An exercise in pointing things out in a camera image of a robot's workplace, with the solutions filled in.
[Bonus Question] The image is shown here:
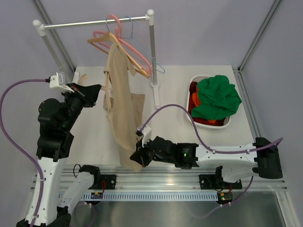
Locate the aluminium frame post left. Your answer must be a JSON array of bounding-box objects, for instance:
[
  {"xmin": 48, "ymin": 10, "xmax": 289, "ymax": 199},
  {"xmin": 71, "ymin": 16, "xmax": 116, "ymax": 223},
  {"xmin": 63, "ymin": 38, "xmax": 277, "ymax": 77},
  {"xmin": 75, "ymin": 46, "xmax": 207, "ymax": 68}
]
[{"xmin": 31, "ymin": 0, "xmax": 76, "ymax": 76}]

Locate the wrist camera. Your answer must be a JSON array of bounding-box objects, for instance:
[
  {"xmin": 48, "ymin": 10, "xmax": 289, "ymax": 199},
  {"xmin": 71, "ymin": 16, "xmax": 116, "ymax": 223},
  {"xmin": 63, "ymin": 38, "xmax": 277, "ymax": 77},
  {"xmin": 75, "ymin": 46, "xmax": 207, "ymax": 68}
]
[
  {"xmin": 49, "ymin": 72, "xmax": 74, "ymax": 93},
  {"xmin": 136, "ymin": 124, "xmax": 152, "ymax": 146}
]

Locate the dark red cloth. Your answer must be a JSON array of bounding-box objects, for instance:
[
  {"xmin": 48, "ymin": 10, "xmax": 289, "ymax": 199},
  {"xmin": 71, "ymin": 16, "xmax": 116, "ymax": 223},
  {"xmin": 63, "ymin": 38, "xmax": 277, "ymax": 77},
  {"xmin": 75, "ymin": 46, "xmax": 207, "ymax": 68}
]
[{"xmin": 187, "ymin": 81, "xmax": 224, "ymax": 126}]

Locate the blue wire hanger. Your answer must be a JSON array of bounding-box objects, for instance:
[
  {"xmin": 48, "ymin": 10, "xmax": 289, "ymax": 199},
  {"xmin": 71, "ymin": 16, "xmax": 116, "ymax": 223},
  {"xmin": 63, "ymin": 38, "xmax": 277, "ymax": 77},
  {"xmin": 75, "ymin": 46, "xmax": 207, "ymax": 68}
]
[{"xmin": 123, "ymin": 15, "xmax": 165, "ymax": 74}]

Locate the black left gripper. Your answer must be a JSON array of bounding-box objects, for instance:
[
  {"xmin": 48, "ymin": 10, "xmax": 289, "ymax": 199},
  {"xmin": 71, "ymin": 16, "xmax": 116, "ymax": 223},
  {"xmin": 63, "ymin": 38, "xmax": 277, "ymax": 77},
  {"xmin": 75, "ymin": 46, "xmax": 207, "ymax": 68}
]
[{"xmin": 61, "ymin": 82, "xmax": 101, "ymax": 131}]

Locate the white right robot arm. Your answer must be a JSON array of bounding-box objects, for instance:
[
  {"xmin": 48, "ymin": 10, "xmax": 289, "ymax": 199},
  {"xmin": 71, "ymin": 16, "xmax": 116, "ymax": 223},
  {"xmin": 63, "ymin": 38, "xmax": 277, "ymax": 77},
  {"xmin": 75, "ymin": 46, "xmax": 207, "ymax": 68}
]
[{"xmin": 130, "ymin": 137, "xmax": 283, "ymax": 189}]

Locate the orange wooden hanger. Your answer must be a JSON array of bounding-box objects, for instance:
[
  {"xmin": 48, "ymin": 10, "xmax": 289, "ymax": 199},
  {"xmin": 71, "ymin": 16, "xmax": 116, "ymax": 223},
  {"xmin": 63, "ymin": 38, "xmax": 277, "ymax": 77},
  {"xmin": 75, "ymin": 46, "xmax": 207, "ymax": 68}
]
[{"xmin": 87, "ymin": 14, "xmax": 152, "ymax": 79}]

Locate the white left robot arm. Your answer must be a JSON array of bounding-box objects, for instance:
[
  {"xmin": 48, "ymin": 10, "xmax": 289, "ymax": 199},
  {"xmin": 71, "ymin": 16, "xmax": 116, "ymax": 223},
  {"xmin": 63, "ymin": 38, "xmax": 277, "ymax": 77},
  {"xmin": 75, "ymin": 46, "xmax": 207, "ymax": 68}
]
[{"xmin": 16, "ymin": 83, "xmax": 101, "ymax": 227}]

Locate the beige wooden hanger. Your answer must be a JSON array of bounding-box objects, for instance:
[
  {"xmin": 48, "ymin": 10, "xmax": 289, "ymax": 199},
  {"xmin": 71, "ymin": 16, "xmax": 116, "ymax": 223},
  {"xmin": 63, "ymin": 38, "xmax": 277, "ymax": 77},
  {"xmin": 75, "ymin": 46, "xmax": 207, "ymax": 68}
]
[{"xmin": 78, "ymin": 73, "xmax": 112, "ymax": 112}]

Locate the thick pink plastic hanger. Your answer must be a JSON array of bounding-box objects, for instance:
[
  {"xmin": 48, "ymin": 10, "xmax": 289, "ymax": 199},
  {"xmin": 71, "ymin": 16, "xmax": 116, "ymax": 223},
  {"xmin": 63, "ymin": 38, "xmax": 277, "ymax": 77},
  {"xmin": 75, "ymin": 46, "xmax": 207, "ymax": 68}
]
[{"xmin": 92, "ymin": 14, "xmax": 152, "ymax": 74}]

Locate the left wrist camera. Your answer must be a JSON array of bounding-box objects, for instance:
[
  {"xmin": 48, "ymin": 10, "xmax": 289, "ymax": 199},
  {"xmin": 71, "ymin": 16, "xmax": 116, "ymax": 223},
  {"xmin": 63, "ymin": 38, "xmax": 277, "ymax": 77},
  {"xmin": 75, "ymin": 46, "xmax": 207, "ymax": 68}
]
[{"xmin": 49, "ymin": 72, "xmax": 74, "ymax": 93}]

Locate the white slotted cable duct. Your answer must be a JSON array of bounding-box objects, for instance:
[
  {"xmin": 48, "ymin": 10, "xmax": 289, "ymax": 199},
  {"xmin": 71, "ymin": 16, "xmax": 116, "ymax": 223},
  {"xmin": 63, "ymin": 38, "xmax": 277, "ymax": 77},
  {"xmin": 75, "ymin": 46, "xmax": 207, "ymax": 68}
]
[{"xmin": 80, "ymin": 191, "xmax": 218, "ymax": 202}]

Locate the aluminium frame post right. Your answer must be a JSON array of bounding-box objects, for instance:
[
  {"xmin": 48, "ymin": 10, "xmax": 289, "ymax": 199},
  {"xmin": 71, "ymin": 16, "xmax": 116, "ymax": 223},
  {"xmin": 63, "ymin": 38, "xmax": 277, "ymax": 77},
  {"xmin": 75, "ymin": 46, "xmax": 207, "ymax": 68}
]
[{"xmin": 237, "ymin": 0, "xmax": 283, "ymax": 73}]

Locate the green cloth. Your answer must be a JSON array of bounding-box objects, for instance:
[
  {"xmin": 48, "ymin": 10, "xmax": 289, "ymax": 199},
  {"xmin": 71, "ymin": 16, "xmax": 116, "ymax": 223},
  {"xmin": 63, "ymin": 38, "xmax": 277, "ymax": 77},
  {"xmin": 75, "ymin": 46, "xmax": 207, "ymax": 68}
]
[{"xmin": 196, "ymin": 75, "xmax": 242, "ymax": 120}]

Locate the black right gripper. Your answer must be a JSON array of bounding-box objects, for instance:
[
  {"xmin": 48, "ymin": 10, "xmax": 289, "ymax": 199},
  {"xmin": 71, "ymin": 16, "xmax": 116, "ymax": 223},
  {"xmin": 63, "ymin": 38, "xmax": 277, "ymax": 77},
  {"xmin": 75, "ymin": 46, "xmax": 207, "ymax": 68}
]
[{"xmin": 131, "ymin": 137, "xmax": 175, "ymax": 167}]

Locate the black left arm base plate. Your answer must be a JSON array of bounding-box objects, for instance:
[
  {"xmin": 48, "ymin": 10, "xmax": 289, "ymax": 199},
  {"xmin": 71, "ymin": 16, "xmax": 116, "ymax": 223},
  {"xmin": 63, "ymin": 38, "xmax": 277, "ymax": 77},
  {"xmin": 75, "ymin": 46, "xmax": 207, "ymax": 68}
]
[{"xmin": 93, "ymin": 175, "xmax": 116, "ymax": 190}]

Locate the beige t shirt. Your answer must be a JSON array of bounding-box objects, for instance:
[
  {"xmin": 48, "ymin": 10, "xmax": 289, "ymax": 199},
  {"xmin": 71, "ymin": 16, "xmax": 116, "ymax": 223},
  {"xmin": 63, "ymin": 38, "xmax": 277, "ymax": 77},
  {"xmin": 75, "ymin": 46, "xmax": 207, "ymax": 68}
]
[{"xmin": 104, "ymin": 44, "xmax": 145, "ymax": 173}]

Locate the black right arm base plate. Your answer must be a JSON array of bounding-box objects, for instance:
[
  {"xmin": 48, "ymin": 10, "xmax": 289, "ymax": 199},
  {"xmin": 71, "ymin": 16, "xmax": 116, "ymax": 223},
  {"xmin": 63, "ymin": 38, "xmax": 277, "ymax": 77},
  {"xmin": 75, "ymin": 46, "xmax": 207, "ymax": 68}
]
[{"xmin": 199, "ymin": 175, "xmax": 243, "ymax": 191}]

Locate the silver clothes rack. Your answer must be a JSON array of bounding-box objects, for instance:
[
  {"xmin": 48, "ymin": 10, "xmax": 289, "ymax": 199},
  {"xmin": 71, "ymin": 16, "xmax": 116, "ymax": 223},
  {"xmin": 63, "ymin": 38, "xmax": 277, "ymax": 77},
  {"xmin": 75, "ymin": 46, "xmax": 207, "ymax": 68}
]
[{"xmin": 33, "ymin": 9, "xmax": 161, "ymax": 109}]

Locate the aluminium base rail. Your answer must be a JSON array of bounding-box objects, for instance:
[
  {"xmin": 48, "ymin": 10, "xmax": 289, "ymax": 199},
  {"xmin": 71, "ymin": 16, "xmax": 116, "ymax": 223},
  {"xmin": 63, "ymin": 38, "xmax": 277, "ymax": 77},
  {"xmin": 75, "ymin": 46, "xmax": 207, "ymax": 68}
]
[{"xmin": 59, "ymin": 163, "xmax": 287, "ymax": 192}]

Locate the orange cloth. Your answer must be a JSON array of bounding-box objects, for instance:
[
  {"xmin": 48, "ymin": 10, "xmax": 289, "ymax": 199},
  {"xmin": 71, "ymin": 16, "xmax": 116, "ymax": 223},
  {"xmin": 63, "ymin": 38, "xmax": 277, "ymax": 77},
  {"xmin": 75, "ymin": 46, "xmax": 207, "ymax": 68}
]
[{"xmin": 192, "ymin": 92, "xmax": 217, "ymax": 125}]

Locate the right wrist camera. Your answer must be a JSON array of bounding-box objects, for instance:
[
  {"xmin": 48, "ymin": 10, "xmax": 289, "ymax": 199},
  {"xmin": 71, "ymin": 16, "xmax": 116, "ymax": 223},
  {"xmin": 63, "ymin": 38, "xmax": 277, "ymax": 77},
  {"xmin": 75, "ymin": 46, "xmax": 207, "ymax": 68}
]
[{"xmin": 136, "ymin": 124, "xmax": 152, "ymax": 146}]

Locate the aluminium frame post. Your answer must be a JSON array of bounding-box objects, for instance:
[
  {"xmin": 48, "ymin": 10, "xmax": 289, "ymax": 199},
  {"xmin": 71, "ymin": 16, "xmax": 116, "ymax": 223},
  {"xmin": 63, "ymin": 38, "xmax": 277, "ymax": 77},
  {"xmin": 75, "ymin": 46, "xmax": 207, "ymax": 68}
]
[
  {"xmin": 31, "ymin": 0, "xmax": 76, "ymax": 76},
  {"xmin": 237, "ymin": 0, "xmax": 283, "ymax": 73}
]

